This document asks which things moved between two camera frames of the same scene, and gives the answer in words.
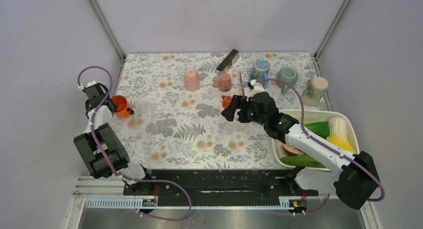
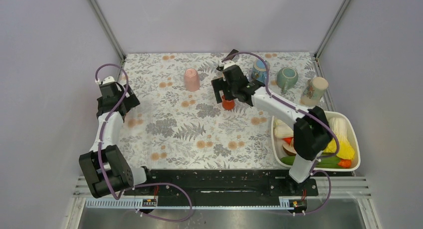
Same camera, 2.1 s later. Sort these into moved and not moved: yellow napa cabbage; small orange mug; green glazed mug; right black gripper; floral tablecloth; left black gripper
Moved: left black gripper; right black gripper
Not moved: small orange mug; yellow napa cabbage; floral tablecloth; green glazed mug
